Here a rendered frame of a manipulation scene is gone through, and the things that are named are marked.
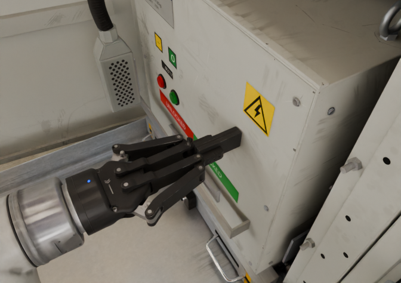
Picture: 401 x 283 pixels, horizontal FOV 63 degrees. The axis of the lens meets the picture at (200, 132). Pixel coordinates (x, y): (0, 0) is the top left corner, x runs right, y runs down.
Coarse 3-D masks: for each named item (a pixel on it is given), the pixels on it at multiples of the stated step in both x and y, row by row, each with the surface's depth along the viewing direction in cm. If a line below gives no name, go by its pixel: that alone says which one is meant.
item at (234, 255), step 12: (156, 132) 90; (204, 204) 75; (204, 216) 77; (216, 228) 72; (228, 240) 69; (228, 252) 71; (240, 252) 67; (252, 276) 64; (264, 276) 64; (276, 276) 64
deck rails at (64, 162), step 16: (128, 128) 94; (144, 128) 98; (80, 144) 89; (96, 144) 92; (112, 144) 95; (32, 160) 85; (48, 160) 87; (64, 160) 90; (80, 160) 93; (96, 160) 93; (0, 176) 83; (16, 176) 85; (32, 176) 88; (48, 176) 89; (0, 192) 86
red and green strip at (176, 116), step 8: (168, 104) 73; (176, 112) 70; (176, 120) 73; (184, 128) 70; (192, 136) 67; (216, 168) 62; (224, 176) 59; (224, 184) 61; (232, 184) 57; (232, 192) 59
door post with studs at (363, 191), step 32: (384, 96) 29; (384, 128) 30; (352, 160) 35; (384, 160) 31; (352, 192) 37; (384, 192) 33; (320, 224) 45; (352, 224) 39; (320, 256) 48; (352, 256) 41
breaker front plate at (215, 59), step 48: (144, 0) 62; (192, 0) 45; (144, 48) 74; (192, 48) 51; (240, 48) 39; (192, 96) 59; (240, 96) 43; (288, 96) 34; (240, 144) 49; (288, 144) 38; (240, 192) 56; (240, 240) 65
